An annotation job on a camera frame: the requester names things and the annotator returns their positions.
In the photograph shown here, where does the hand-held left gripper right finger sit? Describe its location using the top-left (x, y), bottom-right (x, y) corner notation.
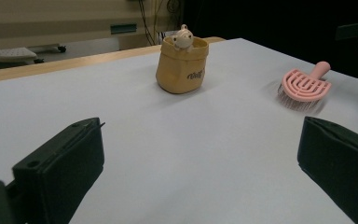
top-left (296, 116), bottom-right (358, 224)

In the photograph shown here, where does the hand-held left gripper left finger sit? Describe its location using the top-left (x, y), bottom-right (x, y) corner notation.
top-left (11, 117), bottom-right (105, 224)

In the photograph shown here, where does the pink hair brush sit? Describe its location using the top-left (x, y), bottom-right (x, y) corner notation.
top-left (277, 61), bottom-right (333, 112)

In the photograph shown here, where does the white chair base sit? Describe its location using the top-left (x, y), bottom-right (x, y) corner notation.
top-left (0, 43), bottom-right (67, 65)

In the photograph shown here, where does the dark equipment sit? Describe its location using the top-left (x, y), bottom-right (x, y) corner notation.
top-left (335, 20), bottom-right (358, 52)

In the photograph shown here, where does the beige office desk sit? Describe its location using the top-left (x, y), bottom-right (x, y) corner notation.
top-left (0, 0), bottom-right (185, 51)

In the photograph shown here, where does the tan fabric storage bag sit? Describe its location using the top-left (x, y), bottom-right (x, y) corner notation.
top-left (155, 35), bottom-right (210, 95)

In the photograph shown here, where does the cream bear toy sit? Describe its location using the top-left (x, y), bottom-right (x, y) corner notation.
top-left (171, 23), bottom-right (195, 52)

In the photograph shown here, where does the bundle of hanging cables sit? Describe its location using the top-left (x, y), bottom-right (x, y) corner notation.
top-left (137, 0), bottom-right (157, 47)

